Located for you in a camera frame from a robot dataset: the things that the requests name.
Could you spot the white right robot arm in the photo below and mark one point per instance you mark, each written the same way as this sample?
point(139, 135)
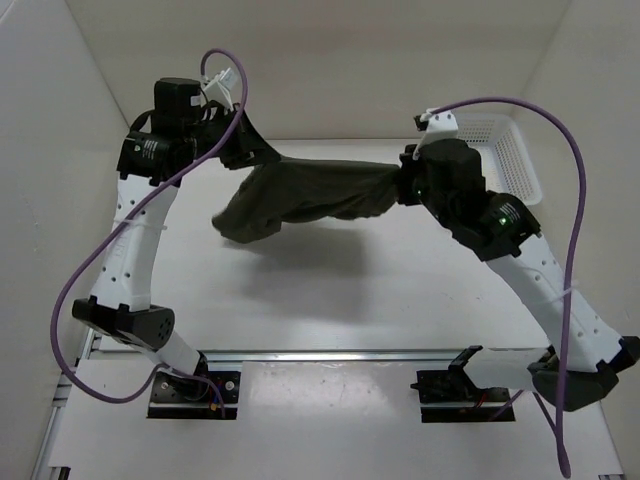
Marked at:
point(584, 354)

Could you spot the aluminium left side rail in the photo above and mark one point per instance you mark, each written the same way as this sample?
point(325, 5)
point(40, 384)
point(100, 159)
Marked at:
point(123, 284)

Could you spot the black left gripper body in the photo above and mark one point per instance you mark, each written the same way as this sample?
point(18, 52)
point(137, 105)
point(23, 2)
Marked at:
point(203, 134)

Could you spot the aluminium front rail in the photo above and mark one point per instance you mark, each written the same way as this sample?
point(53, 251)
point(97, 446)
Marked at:
point(326, 356)

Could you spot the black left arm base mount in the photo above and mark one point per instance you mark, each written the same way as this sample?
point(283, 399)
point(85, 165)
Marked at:
point(173, 398)

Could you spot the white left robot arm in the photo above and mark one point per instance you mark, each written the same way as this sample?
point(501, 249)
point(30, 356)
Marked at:
point(151, 331)

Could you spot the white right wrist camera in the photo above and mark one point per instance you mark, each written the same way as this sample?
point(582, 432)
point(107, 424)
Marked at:
point(435, 127)

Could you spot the olive green shorts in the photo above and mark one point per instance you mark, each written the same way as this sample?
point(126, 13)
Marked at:
point(297, 190)

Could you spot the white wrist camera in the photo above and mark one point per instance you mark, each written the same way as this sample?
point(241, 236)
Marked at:
point(435, 127)
point(218, 88)

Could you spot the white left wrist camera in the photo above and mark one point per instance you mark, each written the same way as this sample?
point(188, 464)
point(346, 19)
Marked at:
point(218, 88)

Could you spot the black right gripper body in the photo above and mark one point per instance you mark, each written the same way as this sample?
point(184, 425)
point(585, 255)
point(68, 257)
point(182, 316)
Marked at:
point(414, 187)

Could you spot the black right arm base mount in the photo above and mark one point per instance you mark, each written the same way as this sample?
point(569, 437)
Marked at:
point(449, 396)

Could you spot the white plastic mesh basket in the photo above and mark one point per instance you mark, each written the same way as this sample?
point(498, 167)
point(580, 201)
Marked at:
point(506, 164)

